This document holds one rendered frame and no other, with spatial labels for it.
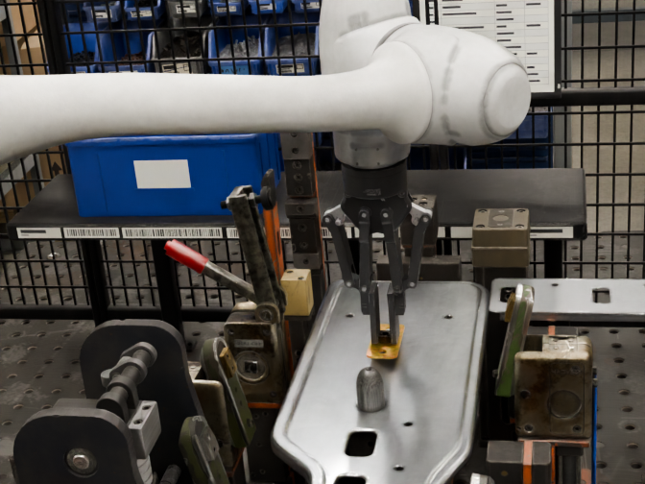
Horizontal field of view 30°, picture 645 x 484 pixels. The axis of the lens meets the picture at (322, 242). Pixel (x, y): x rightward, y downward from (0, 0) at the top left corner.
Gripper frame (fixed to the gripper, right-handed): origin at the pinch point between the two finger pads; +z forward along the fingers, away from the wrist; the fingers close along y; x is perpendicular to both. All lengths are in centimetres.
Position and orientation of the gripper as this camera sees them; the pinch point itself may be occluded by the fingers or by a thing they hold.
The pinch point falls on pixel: (384, 313)
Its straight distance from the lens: 147.8
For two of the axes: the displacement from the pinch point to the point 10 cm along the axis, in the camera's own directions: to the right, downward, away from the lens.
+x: 1.8, -4.1, 8.9
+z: 0.8, 9.1, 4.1
